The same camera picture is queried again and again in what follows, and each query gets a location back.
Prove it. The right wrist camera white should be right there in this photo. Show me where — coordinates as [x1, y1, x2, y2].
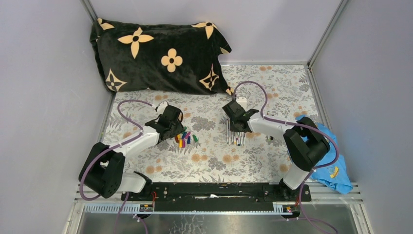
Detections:
[236, 97, 247, 111]

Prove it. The brown marker pen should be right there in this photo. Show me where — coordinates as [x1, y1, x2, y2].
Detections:
[225, 119, 230, 144]

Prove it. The floral table mat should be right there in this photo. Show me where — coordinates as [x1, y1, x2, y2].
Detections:
[102, 65, 320, 182]

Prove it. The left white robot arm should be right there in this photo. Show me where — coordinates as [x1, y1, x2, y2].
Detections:
[78, 102, 184, 200]

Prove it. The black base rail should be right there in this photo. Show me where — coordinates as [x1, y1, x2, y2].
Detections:
[121, 177, 312, 213]

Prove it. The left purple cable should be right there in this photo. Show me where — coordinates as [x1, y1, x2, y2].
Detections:
[79, 99, 155, 201]

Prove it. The black pillow with beige flowers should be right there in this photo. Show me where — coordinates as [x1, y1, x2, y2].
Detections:
[90, 18, 234, 95]

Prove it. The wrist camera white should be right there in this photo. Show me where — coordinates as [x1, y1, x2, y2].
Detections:
[236, 97, 247, 111]
[155, 101, 169, 114]

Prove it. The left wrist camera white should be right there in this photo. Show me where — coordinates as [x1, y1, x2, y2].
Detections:
[155, 101, 169, 114]

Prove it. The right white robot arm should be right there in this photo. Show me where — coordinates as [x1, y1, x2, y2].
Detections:
[223, 100, 330, 201]

